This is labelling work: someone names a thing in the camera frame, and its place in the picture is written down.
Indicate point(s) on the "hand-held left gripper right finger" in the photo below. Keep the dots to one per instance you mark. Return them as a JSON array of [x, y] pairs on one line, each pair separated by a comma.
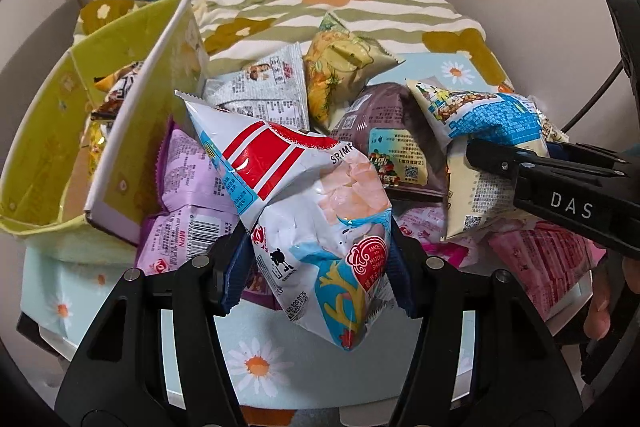
[[405, 277]]

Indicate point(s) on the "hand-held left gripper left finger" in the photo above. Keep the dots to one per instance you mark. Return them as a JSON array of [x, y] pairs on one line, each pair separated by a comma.
[[235, 272]]

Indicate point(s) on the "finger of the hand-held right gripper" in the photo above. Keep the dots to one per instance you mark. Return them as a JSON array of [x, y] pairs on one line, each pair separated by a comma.
[[585, 153], [500, 162]]

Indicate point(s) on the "cream and blue snack packet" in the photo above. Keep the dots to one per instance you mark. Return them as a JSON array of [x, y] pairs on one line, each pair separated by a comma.
[[480, 117]]

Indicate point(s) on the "purple snack packet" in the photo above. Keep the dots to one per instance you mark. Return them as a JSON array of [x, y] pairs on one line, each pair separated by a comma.
[[185, 187]]

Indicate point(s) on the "white red-striped snack packet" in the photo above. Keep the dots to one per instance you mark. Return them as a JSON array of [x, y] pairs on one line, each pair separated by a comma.
[[310, 207]]

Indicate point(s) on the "yellow-green fabric storage box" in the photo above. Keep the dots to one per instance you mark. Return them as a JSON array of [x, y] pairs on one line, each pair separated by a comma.
[[30, 167]]

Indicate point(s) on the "person's right hand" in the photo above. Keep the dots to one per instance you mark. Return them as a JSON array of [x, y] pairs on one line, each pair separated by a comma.
[[597, 302]]

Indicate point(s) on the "light blue daisy tablecloth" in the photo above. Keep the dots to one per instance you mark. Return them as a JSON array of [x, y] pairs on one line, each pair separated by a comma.
[[260, 347]]

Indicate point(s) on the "yellow snack packet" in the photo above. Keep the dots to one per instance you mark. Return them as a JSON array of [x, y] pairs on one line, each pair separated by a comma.
[[340, 72]]

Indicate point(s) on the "grey-white snack packet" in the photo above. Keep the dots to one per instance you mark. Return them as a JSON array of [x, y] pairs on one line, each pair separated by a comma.
[[255, 87]]

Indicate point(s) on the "brown and white snack packet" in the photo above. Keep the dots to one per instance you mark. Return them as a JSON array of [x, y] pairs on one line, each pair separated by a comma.
[[120, 94]]

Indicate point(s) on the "green striped floral blanket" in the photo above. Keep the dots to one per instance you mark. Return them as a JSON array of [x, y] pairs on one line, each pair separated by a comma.
[[350, 12]]

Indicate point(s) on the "beige padded panel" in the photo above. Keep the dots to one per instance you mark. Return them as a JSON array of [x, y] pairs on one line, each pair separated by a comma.
[[35, 52]]

